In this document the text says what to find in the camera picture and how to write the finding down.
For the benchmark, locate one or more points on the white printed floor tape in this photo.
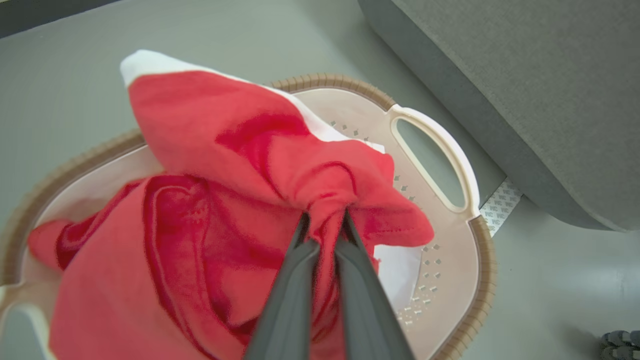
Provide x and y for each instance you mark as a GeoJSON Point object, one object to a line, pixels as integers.
{"type": "Point", "coordinates": [501, 205]}

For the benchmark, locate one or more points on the red jersey with white trim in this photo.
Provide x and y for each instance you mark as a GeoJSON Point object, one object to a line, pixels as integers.
{"type": "Point", "coordinates": [200, 200]}

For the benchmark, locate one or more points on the white plastic laundry basket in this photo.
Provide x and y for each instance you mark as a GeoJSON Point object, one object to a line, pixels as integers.
{"type": "Point", "coordinates": [450, 280]}

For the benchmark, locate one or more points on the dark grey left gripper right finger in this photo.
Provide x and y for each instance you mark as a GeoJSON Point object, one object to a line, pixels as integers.
{"type": "Point", "coordinates": [367, 315]}

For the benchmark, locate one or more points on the black wall base strip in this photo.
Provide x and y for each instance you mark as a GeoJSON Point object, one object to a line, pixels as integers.
{"type": "Point", "coordinates": [30, 12]}

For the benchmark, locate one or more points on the grey fabric sofa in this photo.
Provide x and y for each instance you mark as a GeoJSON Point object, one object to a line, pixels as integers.
{"type": "Point", "coordinates": [550, 100]}

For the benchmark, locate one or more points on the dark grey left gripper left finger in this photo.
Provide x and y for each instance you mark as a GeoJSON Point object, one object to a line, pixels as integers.
{"type": "Point", "coordinates": [287, 310]}

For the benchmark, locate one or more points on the white cloth in basket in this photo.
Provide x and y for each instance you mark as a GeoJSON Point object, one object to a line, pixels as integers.
{"type": "Point", "coordinates": [397, 272]}

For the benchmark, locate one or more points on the black ribbed wheel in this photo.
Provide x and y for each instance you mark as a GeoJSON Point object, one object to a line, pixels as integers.
{"type": "Point", "coordinates": [622, 346]}

